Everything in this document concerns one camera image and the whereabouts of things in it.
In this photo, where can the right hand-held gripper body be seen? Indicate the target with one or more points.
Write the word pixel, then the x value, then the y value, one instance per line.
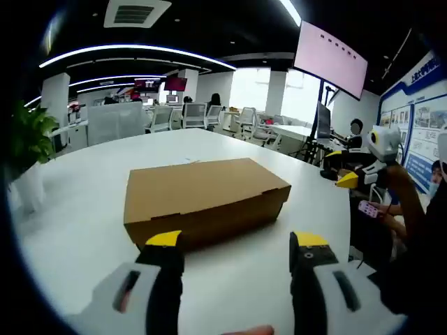
pixel 387 146

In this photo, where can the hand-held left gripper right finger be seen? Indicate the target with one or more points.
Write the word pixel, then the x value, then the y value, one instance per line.
pixel 307 279

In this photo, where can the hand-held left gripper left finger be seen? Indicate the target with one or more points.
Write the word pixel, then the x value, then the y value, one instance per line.
pixel 159 279

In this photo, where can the brown cardboard shoe box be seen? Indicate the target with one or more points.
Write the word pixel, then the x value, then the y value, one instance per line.
pixel 195 188

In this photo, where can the person's right hand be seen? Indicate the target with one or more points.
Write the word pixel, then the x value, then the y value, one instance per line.
pixel 399 179

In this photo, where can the person's left hand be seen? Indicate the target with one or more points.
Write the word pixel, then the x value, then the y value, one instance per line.
pixel 258 331

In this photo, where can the black computer mouse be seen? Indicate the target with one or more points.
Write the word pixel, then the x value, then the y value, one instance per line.
pixel 330 175

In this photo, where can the pink smartphone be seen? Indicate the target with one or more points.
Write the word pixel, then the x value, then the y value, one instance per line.
pixel 369 209

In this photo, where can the white worn device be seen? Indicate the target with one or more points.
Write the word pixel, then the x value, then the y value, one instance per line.
pixel 443 146

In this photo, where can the black display stand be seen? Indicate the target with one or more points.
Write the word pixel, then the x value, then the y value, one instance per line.
pixel 326 104

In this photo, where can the large pink display screen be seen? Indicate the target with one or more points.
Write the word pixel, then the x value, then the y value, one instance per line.
pixel 328 59

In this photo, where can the person's black shirt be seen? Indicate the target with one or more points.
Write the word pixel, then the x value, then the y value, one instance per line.
pixel 426 261

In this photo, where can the row of white office chairs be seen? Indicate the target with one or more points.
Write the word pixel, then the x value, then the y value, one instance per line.
pixel 193 115

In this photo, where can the white desk partition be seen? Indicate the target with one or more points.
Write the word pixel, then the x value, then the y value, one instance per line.
pixel 115 122

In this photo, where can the green potted plant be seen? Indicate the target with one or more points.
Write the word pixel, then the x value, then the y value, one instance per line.
pixel 29 139

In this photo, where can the thin ceiling light strip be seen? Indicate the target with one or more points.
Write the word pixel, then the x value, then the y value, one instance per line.
pixel 118 77

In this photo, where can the curved ceiling light strip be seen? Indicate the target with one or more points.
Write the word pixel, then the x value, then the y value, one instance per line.
pixel 132 46

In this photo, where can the ceiling air vent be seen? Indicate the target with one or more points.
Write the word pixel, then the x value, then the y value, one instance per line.
pixel 134 14

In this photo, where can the blue white wall display board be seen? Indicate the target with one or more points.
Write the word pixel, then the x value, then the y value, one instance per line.
pixel 419 115

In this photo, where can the red wall screen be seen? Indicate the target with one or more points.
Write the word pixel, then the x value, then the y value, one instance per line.
pixel 176 83

